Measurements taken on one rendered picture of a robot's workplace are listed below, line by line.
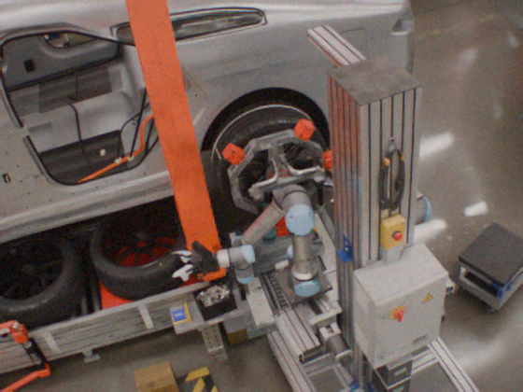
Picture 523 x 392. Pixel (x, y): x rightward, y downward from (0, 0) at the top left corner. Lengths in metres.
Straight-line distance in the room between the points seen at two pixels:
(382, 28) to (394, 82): 1.44
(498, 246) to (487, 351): 0.64
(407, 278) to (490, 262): 1.37
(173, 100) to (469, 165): 2.84
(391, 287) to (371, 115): 0.76
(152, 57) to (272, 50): 0.93
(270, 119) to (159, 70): 0.98
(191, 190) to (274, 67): 0.84
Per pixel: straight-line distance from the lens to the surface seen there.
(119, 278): 3.84
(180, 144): 2.98
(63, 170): 4.22
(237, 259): 2.74
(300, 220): 2.59
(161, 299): 3.79
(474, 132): 5.42
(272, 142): 3.49
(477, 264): 3.91
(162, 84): 2.80
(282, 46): 3.47
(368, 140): 2.23
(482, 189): 4.90
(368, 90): 2.20
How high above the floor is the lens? 3.25
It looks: 42 degrees down
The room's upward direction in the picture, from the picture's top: 9 degrees counter-clockwise
